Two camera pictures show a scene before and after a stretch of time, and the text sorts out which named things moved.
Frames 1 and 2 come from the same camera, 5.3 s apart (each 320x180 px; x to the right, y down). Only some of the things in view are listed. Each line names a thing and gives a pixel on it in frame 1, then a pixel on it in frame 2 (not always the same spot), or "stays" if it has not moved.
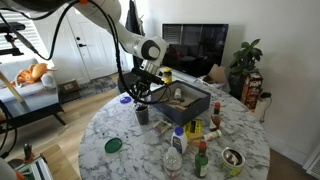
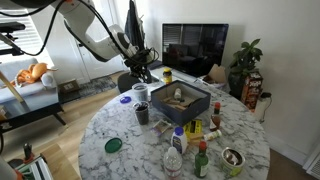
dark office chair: [127, 81] stays
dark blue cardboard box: [180, 101] stays
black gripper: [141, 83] → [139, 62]
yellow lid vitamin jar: [168, 75] stays
